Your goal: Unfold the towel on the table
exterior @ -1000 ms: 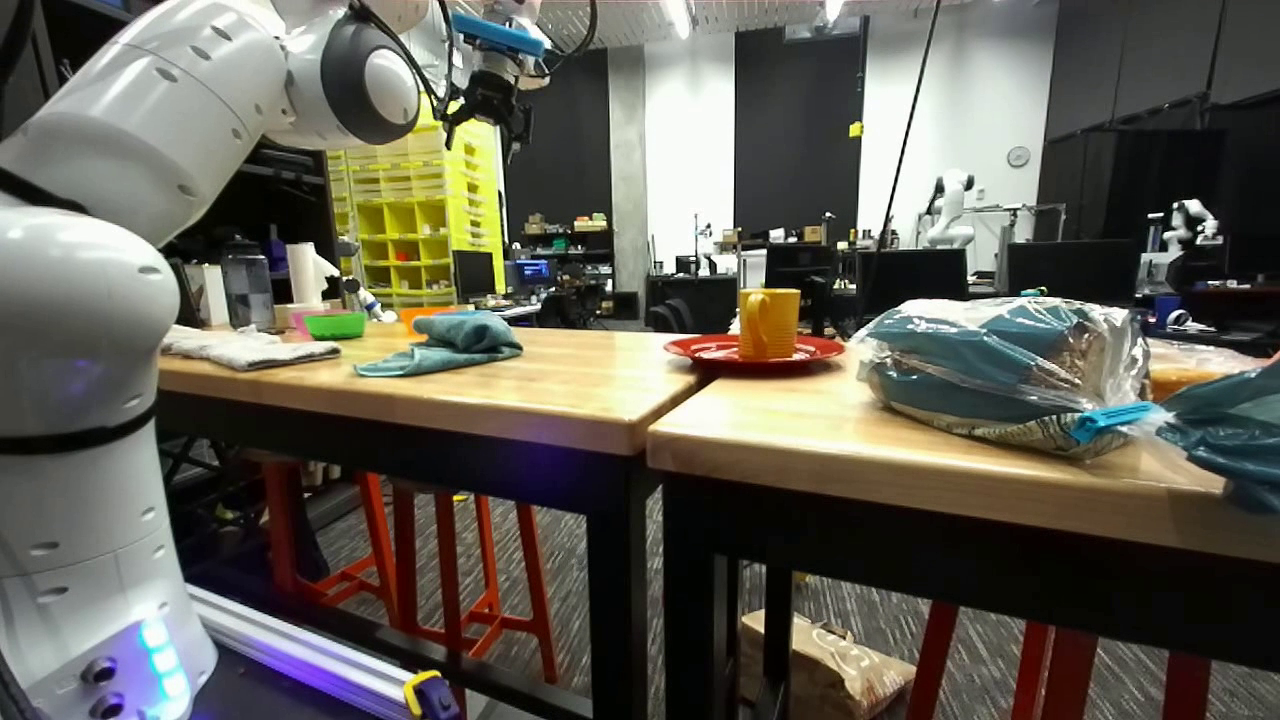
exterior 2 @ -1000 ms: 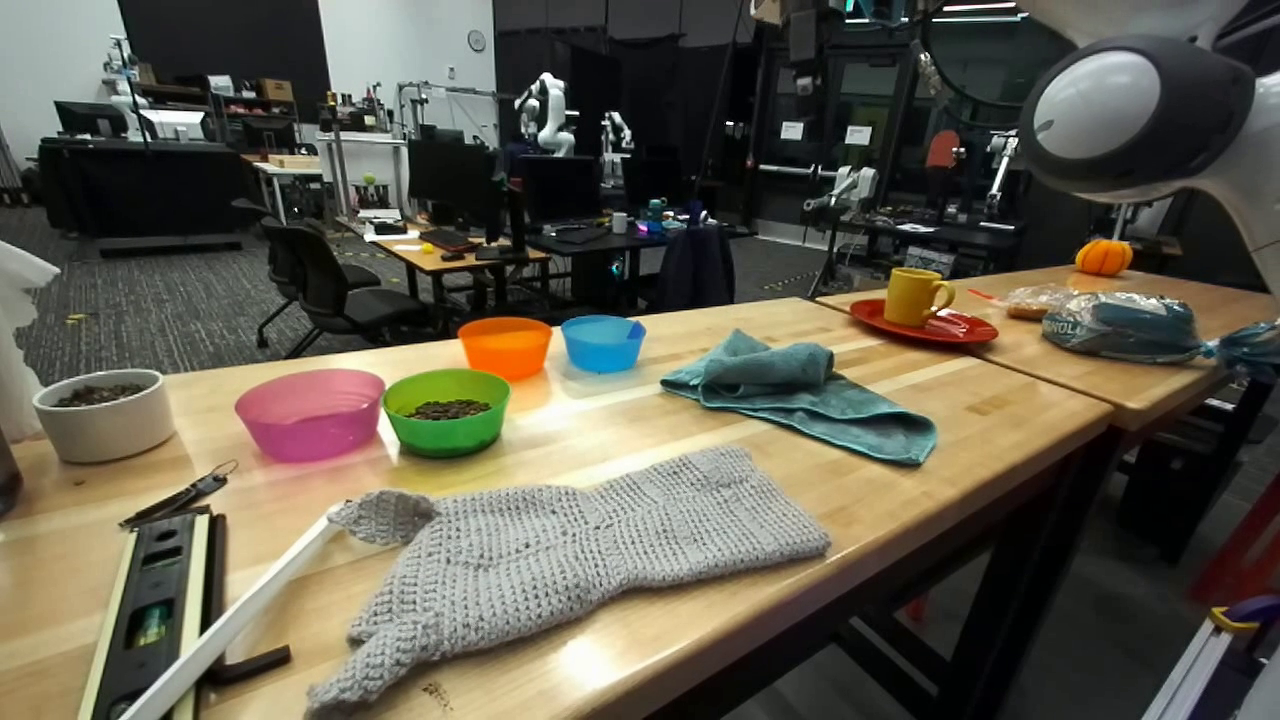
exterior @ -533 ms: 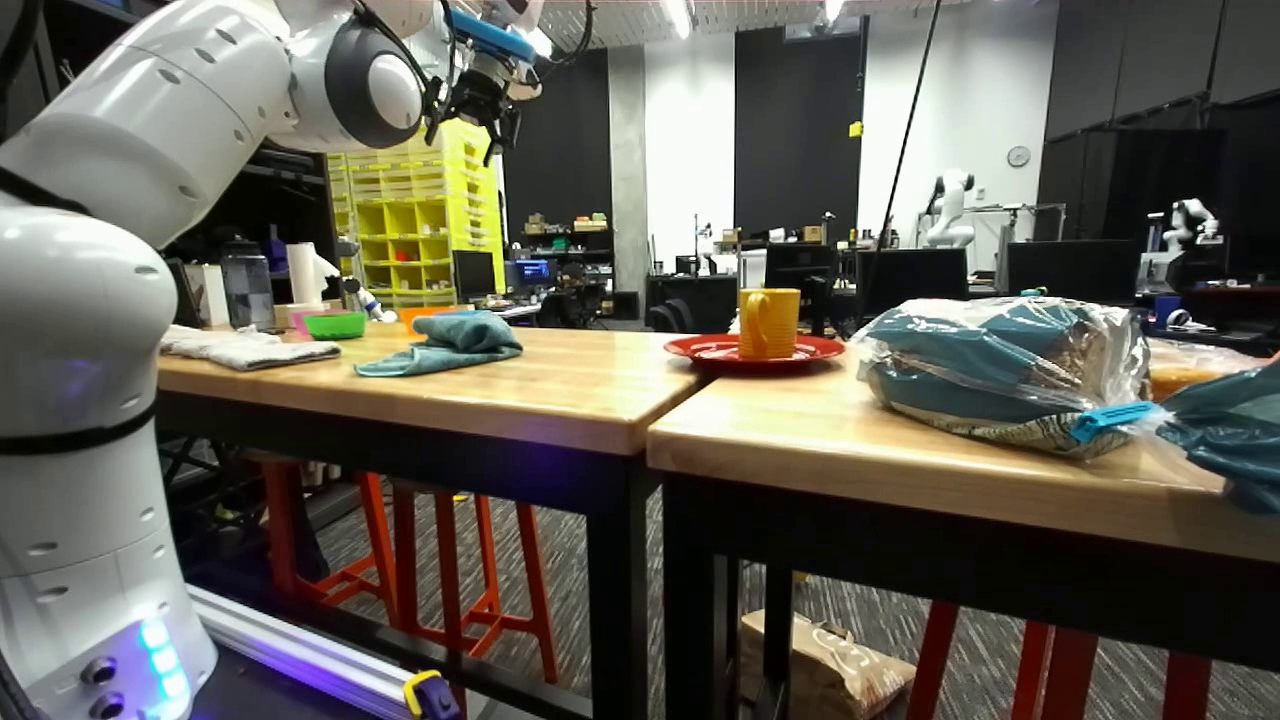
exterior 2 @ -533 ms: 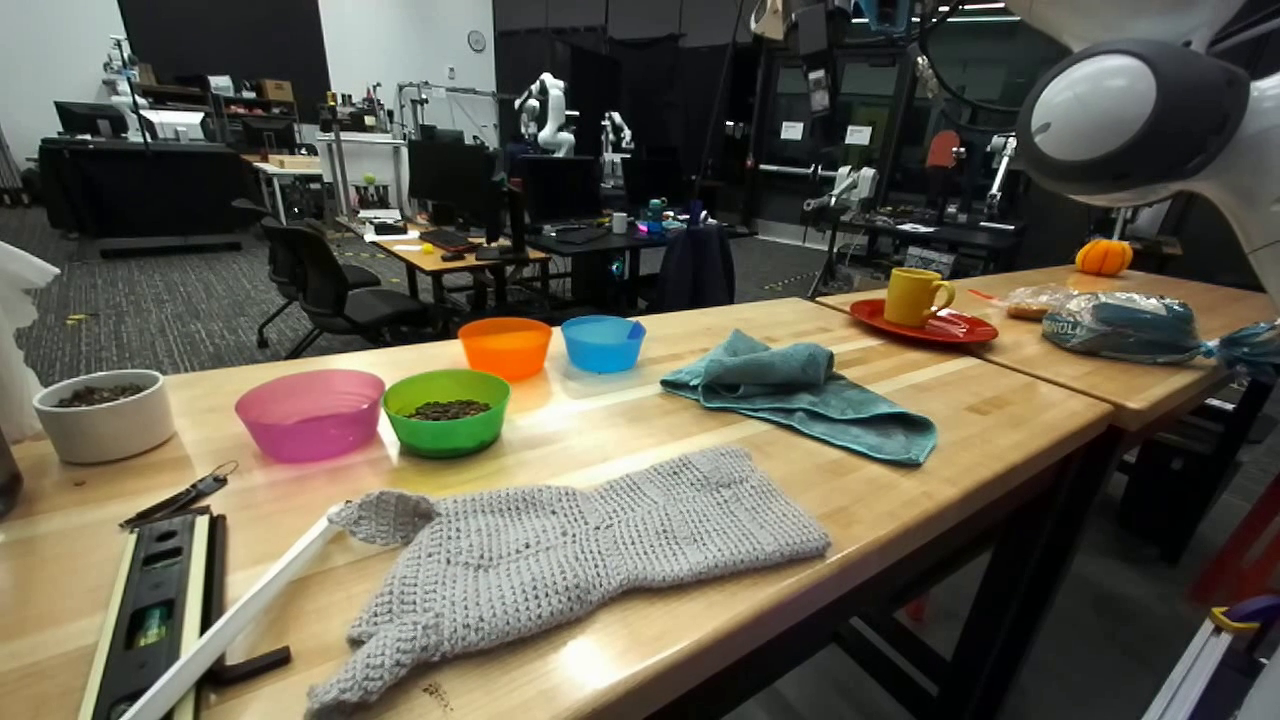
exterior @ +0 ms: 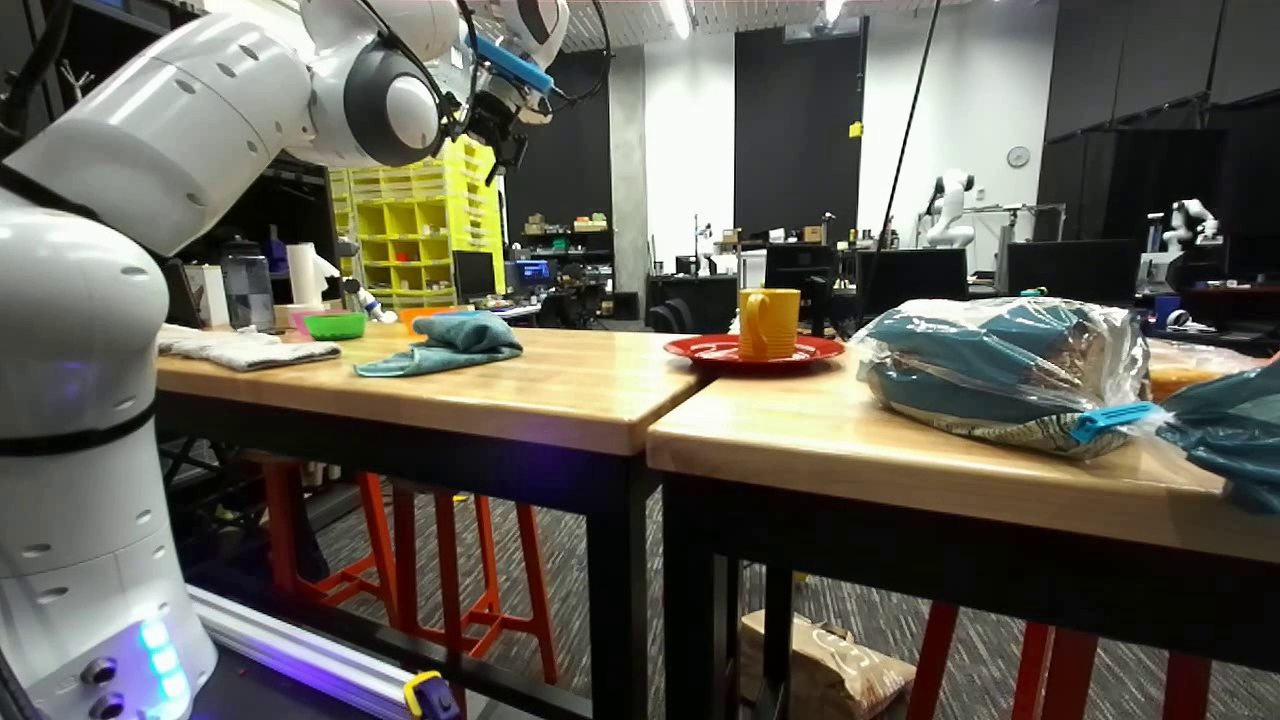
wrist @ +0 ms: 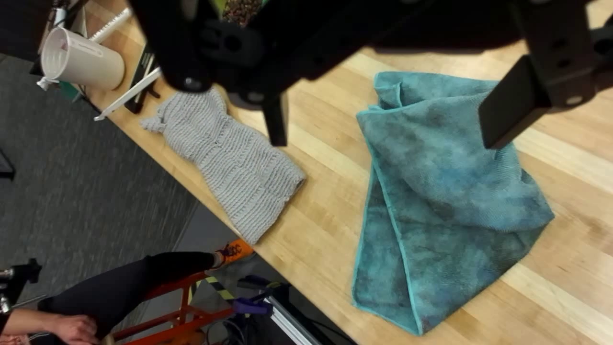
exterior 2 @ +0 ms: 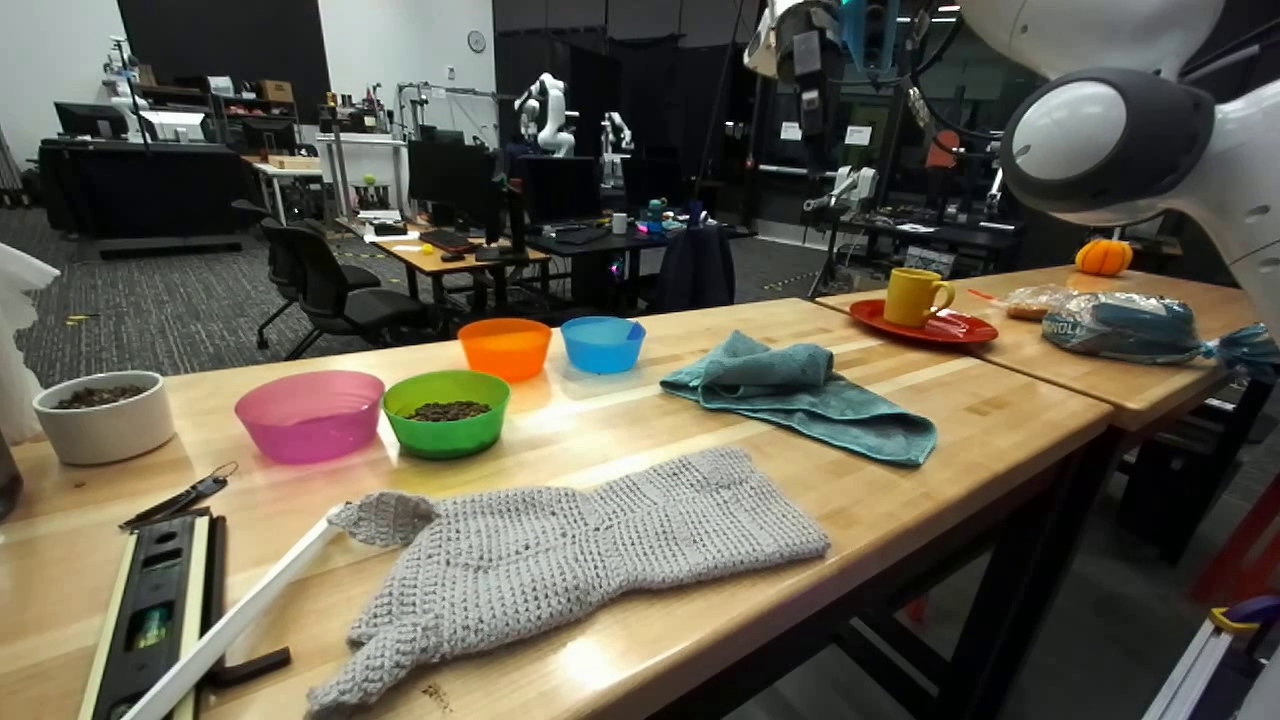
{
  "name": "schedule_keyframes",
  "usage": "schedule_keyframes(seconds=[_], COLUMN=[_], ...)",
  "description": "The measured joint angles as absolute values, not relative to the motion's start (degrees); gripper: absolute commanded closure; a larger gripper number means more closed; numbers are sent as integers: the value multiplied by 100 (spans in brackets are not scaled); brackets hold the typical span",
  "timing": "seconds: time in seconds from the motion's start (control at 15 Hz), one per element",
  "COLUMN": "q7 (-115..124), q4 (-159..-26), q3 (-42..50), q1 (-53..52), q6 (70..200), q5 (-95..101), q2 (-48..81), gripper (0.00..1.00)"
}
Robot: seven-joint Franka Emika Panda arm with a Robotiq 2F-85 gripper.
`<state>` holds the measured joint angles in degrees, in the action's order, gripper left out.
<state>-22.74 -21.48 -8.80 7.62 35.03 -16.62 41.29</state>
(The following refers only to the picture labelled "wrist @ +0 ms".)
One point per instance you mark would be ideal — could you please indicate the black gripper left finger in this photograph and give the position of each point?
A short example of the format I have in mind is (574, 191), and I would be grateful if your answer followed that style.
(222, 44)

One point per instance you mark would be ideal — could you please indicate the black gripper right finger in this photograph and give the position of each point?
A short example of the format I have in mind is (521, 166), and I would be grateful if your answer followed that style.
(547, 57)

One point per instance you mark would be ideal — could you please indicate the teal microfibre towel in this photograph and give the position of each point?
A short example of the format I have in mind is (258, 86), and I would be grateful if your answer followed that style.
(440, 191)

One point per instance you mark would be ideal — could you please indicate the person's bare hand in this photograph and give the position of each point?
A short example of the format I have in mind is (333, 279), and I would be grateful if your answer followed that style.
(72, 325)

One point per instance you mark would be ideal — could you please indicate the white stick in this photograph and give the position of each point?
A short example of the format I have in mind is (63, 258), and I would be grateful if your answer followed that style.
(126, 94)

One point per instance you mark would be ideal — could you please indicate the grey knitted cloth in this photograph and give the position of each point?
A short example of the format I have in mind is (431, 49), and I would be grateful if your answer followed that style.
(235, 164)

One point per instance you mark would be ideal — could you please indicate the white plastic pitcher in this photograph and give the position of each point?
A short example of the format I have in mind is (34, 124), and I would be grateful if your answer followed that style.
(78, 59)

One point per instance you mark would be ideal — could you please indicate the person's black trouser leg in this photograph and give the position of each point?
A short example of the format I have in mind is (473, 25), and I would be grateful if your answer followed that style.
(126, 283)

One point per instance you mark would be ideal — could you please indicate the orange metal stool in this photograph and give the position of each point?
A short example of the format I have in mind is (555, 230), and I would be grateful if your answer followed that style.
(183, 312)

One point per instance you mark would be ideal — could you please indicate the black tripod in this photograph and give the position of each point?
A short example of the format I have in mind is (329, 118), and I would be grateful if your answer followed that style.
(19, 279)

